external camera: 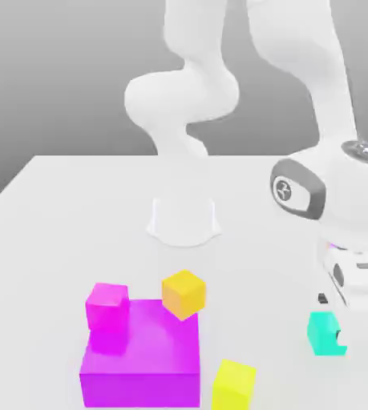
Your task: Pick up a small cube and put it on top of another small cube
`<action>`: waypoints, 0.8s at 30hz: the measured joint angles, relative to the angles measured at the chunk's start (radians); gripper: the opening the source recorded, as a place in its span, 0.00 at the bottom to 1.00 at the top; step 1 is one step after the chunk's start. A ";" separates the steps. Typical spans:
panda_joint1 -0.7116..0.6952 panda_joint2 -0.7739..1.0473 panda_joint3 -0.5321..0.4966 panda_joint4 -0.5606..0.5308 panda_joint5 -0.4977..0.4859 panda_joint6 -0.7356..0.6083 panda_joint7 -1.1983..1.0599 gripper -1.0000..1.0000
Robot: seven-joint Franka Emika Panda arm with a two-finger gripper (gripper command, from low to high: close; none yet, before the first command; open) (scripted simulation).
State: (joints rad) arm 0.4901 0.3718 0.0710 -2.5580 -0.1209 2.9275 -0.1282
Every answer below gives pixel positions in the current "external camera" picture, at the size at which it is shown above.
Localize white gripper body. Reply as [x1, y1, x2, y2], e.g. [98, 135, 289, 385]
[327, 272, 368, 314]

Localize small cyan cube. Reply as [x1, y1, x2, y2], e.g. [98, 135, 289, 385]
[306, 311, 348, 356]

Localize small yellow cube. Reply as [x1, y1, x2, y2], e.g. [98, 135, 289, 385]
[211, 359, 257, 410]

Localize small orange cube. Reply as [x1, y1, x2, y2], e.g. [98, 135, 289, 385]
[161, 269, 207, 322]

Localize small magenta cube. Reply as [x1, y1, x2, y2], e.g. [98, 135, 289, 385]
[85, 282, 130, 335]

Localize large magenta box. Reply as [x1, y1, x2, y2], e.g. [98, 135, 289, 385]
[79, 299, 201, 408]

